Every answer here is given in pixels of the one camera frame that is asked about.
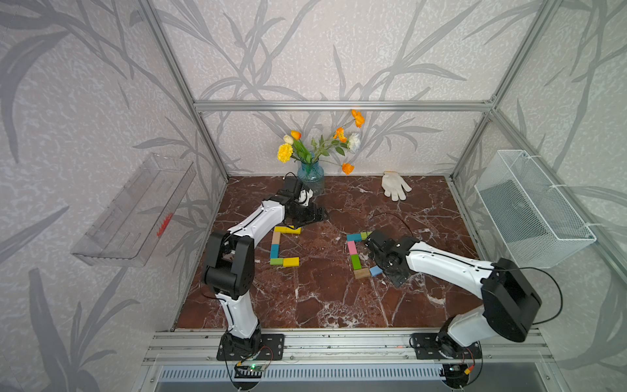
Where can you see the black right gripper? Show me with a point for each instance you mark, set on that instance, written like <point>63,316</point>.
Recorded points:
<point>395,278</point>

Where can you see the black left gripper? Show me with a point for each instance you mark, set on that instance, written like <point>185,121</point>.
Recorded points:
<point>311,217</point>

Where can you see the light blue block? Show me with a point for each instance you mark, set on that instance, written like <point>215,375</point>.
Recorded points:
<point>375,270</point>

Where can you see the brown wooden block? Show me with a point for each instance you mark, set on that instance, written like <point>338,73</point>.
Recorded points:
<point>362,273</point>

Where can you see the pink block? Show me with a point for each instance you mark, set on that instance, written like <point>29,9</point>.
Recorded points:
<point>352,249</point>

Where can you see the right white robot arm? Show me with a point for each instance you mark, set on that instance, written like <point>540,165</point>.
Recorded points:
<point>509,302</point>

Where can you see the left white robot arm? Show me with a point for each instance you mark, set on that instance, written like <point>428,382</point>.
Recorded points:
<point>229,263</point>

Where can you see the blue glass vase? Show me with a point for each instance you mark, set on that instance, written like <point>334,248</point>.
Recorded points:
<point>312,175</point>

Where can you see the artificial flower bouquet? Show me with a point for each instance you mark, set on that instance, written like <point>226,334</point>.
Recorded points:
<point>339,141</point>

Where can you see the white work glove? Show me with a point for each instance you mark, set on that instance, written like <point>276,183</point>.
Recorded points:
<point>394,186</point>

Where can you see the right circuit board with connector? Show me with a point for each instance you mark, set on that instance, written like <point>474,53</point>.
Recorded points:
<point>456,376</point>

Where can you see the left green-lit circuit board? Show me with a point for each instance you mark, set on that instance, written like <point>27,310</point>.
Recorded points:
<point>250,371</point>

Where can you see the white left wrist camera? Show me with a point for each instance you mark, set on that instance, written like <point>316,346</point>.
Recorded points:
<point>304,197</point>

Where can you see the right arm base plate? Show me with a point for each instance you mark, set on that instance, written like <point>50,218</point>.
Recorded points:
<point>432,346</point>

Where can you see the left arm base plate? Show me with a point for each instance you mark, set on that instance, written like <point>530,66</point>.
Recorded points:
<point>260,346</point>

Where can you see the white wire mesh basket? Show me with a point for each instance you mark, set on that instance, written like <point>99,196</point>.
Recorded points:
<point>539,227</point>

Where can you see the clear plastic wall shelf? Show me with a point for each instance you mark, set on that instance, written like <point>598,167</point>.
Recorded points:
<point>128,231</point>

